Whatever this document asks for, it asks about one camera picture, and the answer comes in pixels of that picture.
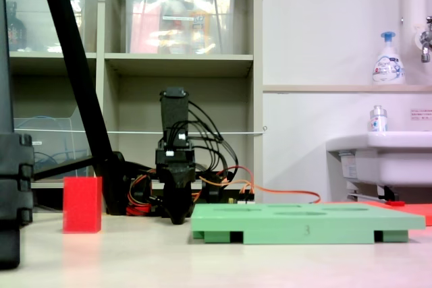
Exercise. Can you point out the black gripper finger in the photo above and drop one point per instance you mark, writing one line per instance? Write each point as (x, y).
(178, 207)

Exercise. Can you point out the red square block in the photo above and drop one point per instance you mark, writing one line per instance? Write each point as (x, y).
(82, 205)

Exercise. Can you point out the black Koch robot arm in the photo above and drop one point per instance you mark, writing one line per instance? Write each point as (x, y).
(173, 109)

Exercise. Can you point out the green shape-hole board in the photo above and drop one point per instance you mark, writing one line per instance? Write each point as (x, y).
(287, 227)

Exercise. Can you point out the black table clamp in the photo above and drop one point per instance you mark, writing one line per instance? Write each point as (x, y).
(212, 195)

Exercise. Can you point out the small circuit board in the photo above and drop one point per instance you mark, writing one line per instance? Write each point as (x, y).
(248, 200)

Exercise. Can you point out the thin black tripod strut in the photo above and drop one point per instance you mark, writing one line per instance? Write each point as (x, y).
(60, 168)

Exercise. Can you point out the beige shelf unit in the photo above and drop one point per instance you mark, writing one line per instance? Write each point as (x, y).
(239, 62)

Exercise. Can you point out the large clear storage bin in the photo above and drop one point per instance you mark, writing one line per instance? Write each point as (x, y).
(141, 31)

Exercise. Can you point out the notched black stack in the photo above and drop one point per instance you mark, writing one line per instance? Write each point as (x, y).
(13, 183)

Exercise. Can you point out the thick black tripod leg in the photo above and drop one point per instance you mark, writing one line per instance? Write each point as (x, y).
(67, 31)

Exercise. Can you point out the dark vertical panel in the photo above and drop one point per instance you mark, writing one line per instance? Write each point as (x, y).
(5, 65)

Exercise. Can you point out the clear bin with bottles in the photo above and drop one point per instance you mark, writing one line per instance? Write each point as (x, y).
(33, 25)

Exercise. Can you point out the small clear sanitizer bottle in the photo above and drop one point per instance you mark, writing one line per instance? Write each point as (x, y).
(378, 121)

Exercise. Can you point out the dark round bottle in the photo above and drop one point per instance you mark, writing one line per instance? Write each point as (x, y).
(15, 31)

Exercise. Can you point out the white sink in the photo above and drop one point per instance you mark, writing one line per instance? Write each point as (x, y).
(388, 160)

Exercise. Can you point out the small red flat piece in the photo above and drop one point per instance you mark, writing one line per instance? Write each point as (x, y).
(395, 203)

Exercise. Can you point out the white foam soap bottle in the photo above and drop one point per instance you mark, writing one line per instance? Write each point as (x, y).
(388, 65)

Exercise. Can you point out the flat red mat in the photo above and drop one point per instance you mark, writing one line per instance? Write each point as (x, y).
(418, 210)

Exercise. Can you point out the metal faucet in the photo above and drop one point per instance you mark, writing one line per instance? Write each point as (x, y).
(425, 43)

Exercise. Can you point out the white wall label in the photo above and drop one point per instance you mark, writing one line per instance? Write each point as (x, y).
(422, 114)

